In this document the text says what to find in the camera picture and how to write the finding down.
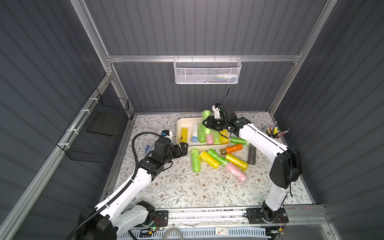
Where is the yellow trash bag roll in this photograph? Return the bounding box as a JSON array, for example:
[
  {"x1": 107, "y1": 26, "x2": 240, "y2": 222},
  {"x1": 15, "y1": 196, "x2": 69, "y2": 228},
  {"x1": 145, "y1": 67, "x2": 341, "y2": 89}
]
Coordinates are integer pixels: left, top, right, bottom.
[
  {"x1": 200, "y1": 151, "x2": 220, "y2": 169},
  {"x1": 226, "y1": 154, "x2": 249, "y2": 171},
  {"x1": 219, "y1": 130, "x2": 231, "y2": 145},
  {"x1": 180, "y1": 128, "x2": 188, "y2": 143}
]

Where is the pink trash bag roll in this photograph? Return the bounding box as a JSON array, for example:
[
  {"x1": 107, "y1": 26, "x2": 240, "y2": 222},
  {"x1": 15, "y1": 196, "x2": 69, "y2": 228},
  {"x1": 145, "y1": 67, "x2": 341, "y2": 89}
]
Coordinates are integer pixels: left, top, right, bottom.
[
  {"x1": 206, "y1": 134, "x2": 214, "y2": 145},
  {"x1": 225, "y1": 162, "x2": 247, "y2": 182}
]

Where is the white blue trash bag roll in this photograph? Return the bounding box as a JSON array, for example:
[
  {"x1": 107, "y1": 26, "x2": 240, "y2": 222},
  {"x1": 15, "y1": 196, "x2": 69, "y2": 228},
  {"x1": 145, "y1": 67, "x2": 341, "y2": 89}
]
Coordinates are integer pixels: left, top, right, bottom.
[{"x1": 191, "y1": 123, "x2": 199, "y2": 143}]

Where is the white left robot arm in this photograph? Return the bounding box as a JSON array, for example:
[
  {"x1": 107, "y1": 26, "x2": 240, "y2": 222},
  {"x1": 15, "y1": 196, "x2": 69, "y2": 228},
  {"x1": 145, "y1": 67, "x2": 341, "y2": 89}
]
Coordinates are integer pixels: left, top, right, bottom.
[{"x1": 67, "y1": 131, "x2": 189, "y2": 240}]

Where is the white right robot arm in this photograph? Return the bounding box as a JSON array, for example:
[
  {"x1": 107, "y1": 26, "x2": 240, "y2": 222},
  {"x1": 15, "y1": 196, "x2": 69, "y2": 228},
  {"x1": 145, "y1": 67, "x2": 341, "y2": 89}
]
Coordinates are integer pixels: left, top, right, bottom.
[{"x1": 202, "y1": 116, "x2": 302, "y2": 223}]

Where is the orange trash bag roll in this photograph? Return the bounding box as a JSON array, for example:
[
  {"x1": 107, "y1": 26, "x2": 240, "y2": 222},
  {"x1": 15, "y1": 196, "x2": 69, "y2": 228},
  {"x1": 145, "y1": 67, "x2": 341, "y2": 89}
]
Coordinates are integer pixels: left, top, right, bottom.
[{"x1": 220, "y1": 144, "x2": 243, "y2": 155}]

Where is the cream storage box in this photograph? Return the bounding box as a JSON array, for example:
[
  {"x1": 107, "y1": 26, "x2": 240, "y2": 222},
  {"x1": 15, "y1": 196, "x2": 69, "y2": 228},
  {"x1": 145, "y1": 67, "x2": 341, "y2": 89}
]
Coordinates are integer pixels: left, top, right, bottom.
[{"x1": 177, "y1": 117, "x2": 229, "y2": 152}]

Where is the grey trash bag roll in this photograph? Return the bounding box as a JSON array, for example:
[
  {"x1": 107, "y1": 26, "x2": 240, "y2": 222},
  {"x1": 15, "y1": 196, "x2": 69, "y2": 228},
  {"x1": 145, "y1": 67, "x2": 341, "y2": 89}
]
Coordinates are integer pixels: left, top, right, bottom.
[{"x1": 247, "y1": 145, "x2": 257, "y2": 165}]

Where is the green labelled trash bag roll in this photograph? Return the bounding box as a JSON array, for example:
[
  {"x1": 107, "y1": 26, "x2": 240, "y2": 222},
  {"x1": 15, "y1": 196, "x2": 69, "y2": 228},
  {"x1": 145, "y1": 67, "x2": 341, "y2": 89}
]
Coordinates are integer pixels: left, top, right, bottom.
[{"x1": 208, "y1": 149, "x2": 229, "y2": 167}]

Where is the white pen cup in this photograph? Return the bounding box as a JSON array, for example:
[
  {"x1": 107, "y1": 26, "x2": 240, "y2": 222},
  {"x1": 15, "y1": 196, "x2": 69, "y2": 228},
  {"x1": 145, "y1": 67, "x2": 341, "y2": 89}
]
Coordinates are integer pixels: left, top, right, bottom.
[{"x1": 265, "y1": 122, "x2": 290, "y2": 139}]

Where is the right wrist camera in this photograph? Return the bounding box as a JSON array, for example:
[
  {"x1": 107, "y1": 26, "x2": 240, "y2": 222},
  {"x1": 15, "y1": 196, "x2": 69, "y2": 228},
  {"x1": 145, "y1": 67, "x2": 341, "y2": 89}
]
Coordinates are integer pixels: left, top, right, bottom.
[{"x1": 212, "y1": 103, "x2": 225, "y2": 119}]

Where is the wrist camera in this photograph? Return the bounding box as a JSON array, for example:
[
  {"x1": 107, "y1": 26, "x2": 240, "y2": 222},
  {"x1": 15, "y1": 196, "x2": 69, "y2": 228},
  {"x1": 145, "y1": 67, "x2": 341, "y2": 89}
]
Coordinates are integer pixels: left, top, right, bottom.
[
  {"x1": 212, "y1": 103, "x2": 225, "y2": 119},
  {"x1": 161, "y1": 130, "x2": 173, "y2": 142}
]

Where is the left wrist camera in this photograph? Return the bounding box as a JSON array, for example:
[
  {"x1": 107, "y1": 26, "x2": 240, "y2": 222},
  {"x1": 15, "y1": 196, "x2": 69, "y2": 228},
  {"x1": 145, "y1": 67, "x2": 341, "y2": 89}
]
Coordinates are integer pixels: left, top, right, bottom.
[{"x1": 161, "y1": 130, "x2": 173, "y2": 142}]

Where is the white wire wall basket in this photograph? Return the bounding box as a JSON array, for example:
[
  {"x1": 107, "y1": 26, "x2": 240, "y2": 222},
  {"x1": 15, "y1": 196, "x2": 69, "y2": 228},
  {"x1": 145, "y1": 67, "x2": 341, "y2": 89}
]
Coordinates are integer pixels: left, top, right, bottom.
[{"x1": 173, "y1": 58, "x2": 242, "y2": 85}]

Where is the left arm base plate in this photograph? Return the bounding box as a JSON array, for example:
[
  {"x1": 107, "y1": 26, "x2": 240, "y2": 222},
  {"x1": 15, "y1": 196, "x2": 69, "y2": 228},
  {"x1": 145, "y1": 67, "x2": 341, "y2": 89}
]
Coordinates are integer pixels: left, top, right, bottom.
[{"x1": 135, "y1": 210, "x2": 169, "y2": 228}]

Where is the black wire side basket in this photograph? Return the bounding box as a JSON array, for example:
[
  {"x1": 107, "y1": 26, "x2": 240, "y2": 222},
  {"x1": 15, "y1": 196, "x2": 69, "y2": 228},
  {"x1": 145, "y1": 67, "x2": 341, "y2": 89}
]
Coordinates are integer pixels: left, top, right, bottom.
[{"x1": 57, "y1": 93, "x2": 130, "y2": 164}]

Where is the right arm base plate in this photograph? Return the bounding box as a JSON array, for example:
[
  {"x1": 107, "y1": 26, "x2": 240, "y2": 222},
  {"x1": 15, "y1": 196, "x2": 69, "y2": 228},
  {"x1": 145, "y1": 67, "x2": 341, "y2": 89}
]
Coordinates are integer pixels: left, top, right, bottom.
[{"x1": 243, "y1": 208, "x2": 289, "y2": 225}]

